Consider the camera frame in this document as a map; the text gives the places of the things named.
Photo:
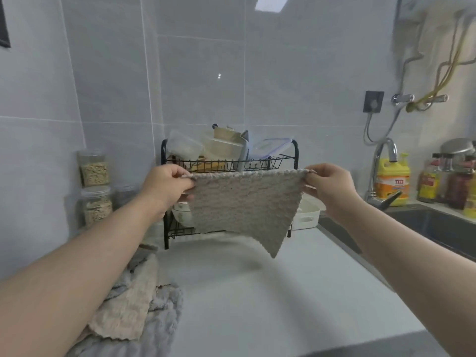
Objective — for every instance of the person's right hand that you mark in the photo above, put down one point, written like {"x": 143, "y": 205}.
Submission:
{"x": 334, "y": 189}

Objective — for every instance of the person's left hand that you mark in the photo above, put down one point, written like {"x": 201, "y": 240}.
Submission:
{"x": 167, "y": 185}

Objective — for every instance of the grey checked towel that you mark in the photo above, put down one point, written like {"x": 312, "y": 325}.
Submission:
{"x": 245, "y": 204}

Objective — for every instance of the pile of fluffy cloths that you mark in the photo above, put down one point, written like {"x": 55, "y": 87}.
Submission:
{"x": 130, "y": 304}

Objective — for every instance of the person's right forearm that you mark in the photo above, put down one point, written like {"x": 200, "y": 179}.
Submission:
{"x": 416, "y": 263}

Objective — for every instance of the person's left forearm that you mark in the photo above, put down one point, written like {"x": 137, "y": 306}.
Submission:
{"x": 74, "y": 271}

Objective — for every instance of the white plastic basket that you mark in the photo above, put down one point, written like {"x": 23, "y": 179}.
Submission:
{"x": 306, "y": 215}

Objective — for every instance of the clear plastic food container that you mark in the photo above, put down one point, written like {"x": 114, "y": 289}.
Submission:
{"x": 184, "y": 144}

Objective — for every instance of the chrome faucet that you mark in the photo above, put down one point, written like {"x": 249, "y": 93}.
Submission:
{"x": 375, "y": 171}

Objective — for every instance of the yellow dish cloth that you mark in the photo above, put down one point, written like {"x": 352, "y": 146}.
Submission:
{"x": 208, "y": 166}

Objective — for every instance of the clear jar grey contents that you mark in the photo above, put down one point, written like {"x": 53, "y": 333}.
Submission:
{"x": 122, "y": 198}

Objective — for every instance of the yellow detergent bottle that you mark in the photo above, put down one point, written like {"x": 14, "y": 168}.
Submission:
{"x": 394, "y": 180}

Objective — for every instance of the large clear food container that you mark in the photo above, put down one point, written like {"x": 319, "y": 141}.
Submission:
{"x": 221, "y": 148}

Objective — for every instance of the clear jar of oats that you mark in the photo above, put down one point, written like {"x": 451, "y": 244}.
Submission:
{"x": 97, "y": 211}
{"x": 93, "y": 174}

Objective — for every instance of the blue rimmed container lid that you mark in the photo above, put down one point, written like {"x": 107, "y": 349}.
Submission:
{"x": 271, "y": 146}

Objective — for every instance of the tan lid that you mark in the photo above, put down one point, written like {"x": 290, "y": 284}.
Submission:
{"x": 225, "y": 133}

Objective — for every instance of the grey plastic lid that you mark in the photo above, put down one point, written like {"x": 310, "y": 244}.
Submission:
{"x": 243, "y": 152}

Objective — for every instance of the yellow label sauce bottle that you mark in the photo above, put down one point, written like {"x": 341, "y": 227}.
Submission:
{"x": 428, "y": 185}

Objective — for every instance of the grey kitchen sink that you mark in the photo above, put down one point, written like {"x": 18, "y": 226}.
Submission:
{"x": 439, "y": 226}

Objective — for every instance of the chrome water valve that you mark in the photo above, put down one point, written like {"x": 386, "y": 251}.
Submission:
{"x": 437, "y": 99}
{"x": 403, "y": 99}

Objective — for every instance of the group of condiment bottles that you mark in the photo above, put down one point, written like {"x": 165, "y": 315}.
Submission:
{"x": 457, "y": 189}

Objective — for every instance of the steel pot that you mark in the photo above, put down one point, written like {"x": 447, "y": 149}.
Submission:
{"x": 457, "y": 146}

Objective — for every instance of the yellow squeeze bottle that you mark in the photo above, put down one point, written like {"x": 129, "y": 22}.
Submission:
{"x": 470, "y": 200}

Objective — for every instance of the metal water pipe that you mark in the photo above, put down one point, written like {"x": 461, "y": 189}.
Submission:
{"x": 442, "y": 74}
{"x": 407, "y": 66}

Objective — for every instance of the black wall socket with plug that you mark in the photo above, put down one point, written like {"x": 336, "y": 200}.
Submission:
{"x": 373, "y": 101}

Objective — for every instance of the narrow black switch panel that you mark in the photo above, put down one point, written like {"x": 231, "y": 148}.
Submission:
{"x": 3, "y": 22}

